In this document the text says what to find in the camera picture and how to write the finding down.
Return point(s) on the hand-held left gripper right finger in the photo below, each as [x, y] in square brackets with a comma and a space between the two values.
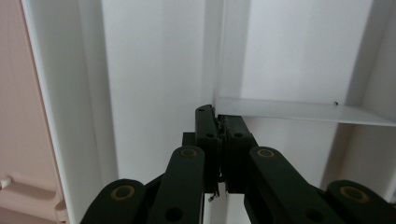
[238, 149]

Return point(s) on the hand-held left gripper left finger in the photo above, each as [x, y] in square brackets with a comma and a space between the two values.
[206, 140]

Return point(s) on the white plastic tray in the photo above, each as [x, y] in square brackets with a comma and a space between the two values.
[155, 77]

